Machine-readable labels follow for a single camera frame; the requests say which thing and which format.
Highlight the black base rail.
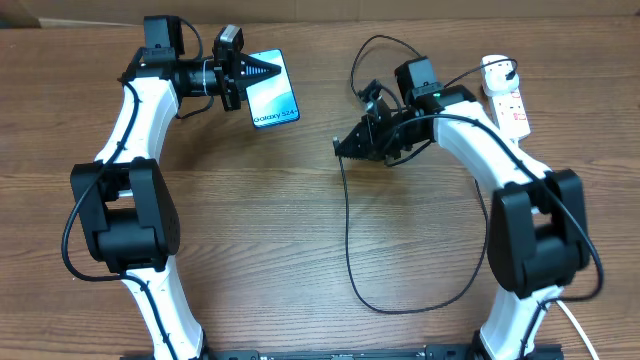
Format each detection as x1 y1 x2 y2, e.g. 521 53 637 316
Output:
119 343 565 360

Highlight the white USB charger plug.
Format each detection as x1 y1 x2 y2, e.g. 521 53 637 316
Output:
480 55 520 97

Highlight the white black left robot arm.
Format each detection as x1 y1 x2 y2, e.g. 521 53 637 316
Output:
61 15 284 359

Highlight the black USB charging cable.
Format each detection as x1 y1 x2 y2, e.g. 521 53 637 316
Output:
332 34 519 316

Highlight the Samsung Galaxy smartphone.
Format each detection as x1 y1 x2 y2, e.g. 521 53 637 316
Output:
247 49 300 128

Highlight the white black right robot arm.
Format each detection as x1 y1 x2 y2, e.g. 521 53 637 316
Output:
334 56 600 359

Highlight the white power strip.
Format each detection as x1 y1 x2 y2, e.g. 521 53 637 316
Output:
489 89 531 144

